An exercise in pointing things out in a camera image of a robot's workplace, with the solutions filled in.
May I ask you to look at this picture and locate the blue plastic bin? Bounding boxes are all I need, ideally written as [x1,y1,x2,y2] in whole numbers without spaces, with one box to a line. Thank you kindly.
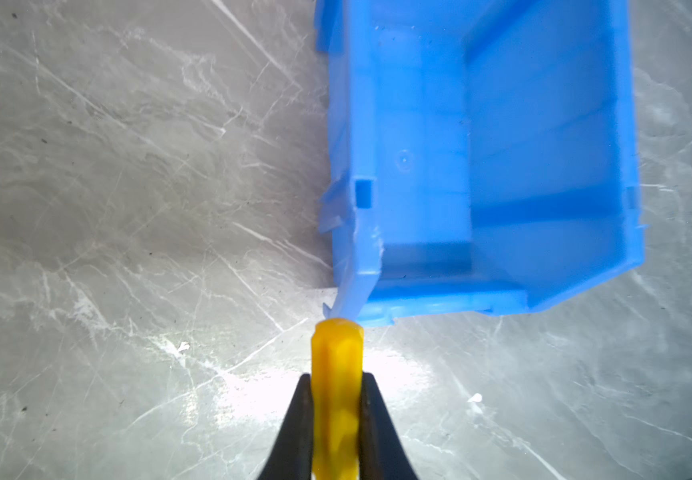
[314,0,645,326]

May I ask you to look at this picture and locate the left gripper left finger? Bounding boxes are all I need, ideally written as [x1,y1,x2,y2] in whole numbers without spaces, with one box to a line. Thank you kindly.
[257,374,314,480]

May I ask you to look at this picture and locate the yellow handled screwdriver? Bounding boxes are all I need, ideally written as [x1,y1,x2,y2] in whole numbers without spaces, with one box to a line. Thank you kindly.
[311,318,364,479]

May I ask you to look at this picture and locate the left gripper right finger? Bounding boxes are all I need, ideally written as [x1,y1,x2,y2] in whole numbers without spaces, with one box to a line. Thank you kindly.
[358,372,418,480]

